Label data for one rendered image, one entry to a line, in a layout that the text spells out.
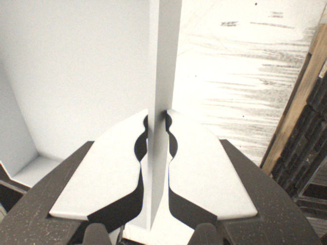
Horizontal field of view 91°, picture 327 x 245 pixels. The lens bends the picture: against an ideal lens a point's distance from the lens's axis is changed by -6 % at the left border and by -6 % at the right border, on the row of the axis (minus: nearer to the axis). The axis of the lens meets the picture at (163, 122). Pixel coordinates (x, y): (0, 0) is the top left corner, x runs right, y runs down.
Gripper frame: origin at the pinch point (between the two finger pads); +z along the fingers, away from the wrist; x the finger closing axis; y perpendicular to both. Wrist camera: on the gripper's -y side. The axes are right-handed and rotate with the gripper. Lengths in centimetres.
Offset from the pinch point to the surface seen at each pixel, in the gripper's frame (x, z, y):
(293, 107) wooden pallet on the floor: 75, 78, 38
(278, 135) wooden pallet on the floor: 73, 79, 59
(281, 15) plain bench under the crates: 26.2, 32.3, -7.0
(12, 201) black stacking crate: -80, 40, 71
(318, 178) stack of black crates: 85, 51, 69
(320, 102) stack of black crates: 77, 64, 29
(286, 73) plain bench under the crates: 30.6, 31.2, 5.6
